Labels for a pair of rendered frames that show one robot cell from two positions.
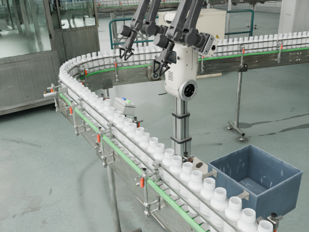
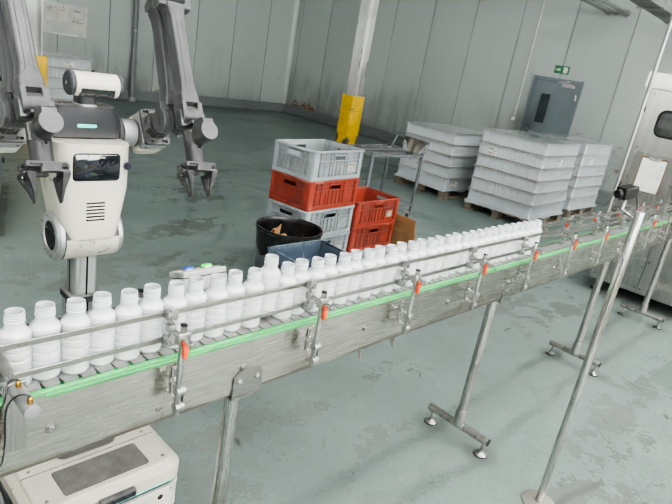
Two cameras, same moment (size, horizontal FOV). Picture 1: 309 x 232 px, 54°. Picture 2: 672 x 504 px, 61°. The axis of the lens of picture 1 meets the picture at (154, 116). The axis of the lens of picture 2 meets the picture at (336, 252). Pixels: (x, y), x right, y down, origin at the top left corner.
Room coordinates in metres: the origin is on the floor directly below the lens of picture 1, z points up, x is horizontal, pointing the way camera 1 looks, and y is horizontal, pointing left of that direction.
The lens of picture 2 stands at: (1.82, 1.71, 1.73)
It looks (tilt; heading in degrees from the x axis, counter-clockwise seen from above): 18 degrees down; 253
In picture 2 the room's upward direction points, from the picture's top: 10 degrees clockwise
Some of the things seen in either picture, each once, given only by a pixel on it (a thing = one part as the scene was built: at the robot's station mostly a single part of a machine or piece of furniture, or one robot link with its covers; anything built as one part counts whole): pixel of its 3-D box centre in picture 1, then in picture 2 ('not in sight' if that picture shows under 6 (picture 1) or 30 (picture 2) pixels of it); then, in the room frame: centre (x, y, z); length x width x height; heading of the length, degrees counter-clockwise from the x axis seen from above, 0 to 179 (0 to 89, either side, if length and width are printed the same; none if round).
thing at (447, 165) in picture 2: not in sight; (446, 159); (-2.41, -6.78, 0.50); 1.23 x 1.05 x 1.00; 29
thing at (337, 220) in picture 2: not in sight; (310, 214); (0.78, -2.48, 0.55); 0.61 x 0.41 x 0.22; 38
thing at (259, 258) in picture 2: not in sight; (283, 270); (1.06, -1.85, 0.32); 0.45 x 0.45 x 0.64
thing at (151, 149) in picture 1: (154, 155); (375, 269); (1.14, 0.01, 1.08); 0.06 x 0.06 x 0.17
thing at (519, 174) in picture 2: not in sight; (522, 176); (-3.05, -5.54, 0.59); 1.24 x 1.03 x 1.17; 33
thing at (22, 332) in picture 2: (71, 88); (14, 347); (2.10, 0.59, 1.08); 0.06 x 0.06 x 0.17
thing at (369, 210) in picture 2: not in sight; (360, 206); (0.23, -2.93, 0.55); 0.61 x 0.41 x 0.22; 34
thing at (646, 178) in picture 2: not in sight; (649, 175); (-2.35, -2.57, 1.22); 0.23 x 0.03 x 0.32; 121
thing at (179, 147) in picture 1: (180, 158); not in sight; (2.10, -0.20, 0.45); 0.13 x 0.13 x 0.40; 31
